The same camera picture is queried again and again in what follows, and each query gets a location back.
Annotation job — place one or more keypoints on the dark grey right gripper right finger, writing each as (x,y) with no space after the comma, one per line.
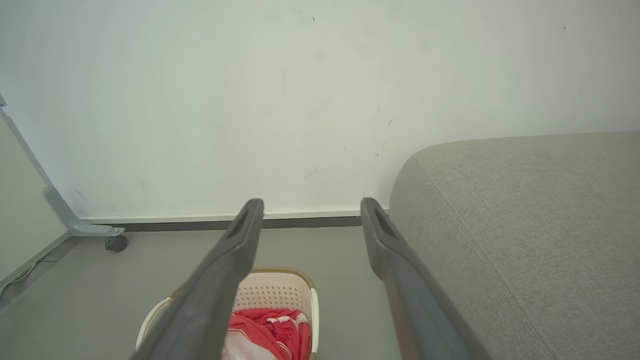
(405,290)

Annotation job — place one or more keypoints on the black caster wheel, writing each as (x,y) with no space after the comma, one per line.
(116,243)

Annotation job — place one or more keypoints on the red garment with white patch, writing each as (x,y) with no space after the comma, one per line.
(287,327)

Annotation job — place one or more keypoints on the grey metal stand leg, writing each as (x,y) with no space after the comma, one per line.
(60,205)

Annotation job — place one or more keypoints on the beige perforated plastic laundry basket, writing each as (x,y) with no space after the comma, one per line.
(275,290)

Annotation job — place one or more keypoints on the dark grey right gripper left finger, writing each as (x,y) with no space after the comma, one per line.
(215,285)

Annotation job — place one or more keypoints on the white baseboard strip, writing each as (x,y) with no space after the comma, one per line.
(175,218)

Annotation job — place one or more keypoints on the grey fabric sofa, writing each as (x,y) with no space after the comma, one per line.
(525,225)

